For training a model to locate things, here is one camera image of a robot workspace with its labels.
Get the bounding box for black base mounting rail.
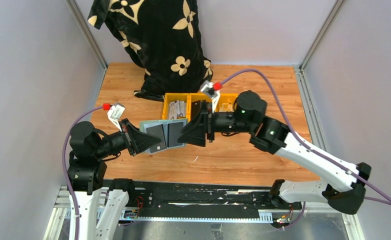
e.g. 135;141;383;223
134;181;302;220

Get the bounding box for green leather card holder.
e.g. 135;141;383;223
139;118;188;155

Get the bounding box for black floral blanket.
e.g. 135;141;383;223
87;0;213;102

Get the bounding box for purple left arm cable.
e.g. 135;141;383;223
61;105;110;240

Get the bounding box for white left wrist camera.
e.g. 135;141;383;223
102;102;126;132

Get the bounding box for right yellow plastic bin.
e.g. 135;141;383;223
215;93;238;112

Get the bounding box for black cards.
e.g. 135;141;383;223
190;100;202;121

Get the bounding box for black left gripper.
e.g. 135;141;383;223
94;117;161;158

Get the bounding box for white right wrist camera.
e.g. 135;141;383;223
200;80;222;113

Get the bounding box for silver grey cards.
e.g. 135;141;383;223
167;100;187;120

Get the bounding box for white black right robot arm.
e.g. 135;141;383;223
178;90;372;215

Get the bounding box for left yellow plastic bin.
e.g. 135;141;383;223
161;93;191;120

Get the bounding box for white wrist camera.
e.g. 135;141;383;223
200;80;222;113
102;102;126;132

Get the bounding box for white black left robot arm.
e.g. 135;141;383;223
67;118;161;240

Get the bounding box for gold beige cards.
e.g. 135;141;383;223
218;102;234;112

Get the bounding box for black credit card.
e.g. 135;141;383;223
145;123;167;154
167;121;185;148

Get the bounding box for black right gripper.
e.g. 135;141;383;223
177;100;255;148

